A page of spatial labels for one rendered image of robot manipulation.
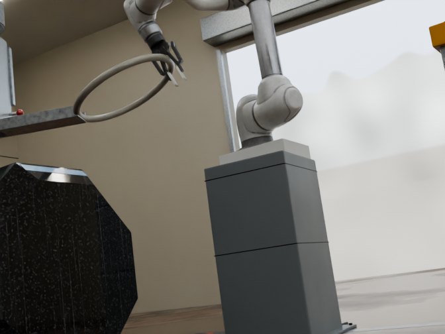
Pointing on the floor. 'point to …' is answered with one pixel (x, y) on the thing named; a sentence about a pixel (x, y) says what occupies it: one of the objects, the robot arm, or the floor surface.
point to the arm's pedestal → (272, 246)
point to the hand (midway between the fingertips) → (177, 76)
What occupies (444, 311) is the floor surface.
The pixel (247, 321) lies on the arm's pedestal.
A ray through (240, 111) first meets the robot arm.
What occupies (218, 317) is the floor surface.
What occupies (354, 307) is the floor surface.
